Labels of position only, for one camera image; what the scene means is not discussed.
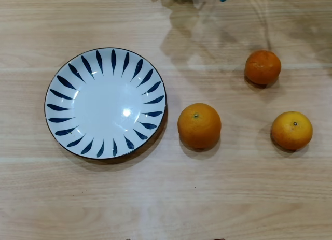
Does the deep orange rough-skinned orange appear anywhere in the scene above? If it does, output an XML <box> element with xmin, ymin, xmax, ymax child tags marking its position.
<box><xmin>244</xmin><ymin>50</ymin><xmax>282</xmax><ymax>86</ymax></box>

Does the orange with green stem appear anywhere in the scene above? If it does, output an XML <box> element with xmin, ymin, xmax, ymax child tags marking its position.
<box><xmin>177</xmin><ymin>102</ymin><xmax>222</xmax><ymax>149</ymax></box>

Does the yellowish orange with grey stem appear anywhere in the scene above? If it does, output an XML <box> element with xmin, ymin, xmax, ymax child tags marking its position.
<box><xmin>270</xmin><ymin>111</ymin><xmax>313</xmax><ymax>150</ymax></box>

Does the white plate with blue strokes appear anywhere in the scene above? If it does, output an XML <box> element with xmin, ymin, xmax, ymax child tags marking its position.
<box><xmin>44</xmin><ymin>47</ymin><xmax>167</xmax><ymax>160</ymax></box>

